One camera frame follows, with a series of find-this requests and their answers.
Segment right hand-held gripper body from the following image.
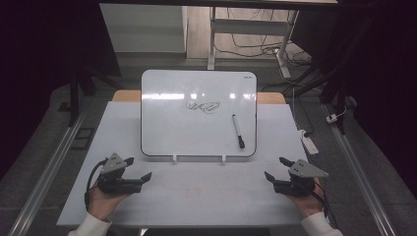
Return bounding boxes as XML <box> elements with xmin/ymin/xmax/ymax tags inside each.
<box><xmin>272</xmin><ymin>158</ymin><xmax>329</xmax><ymax>198</ymax></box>

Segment person's right hand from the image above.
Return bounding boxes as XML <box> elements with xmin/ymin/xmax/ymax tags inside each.
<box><xmin>284</xmin><ymin>177</ymin><xmax>326</xmax><ymax>218</ymax></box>

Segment person's left hand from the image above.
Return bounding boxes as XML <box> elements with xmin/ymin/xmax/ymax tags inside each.
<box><xmin>87</xmin><ymin>179</ymin><xmax>132</xmax><ymax>221</ymax></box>

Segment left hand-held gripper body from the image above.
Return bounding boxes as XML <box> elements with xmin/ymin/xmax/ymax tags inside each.
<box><xmin>96</xmin><ymin>152</ymin><xmax>144</xmax><ymax>195</ymax></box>

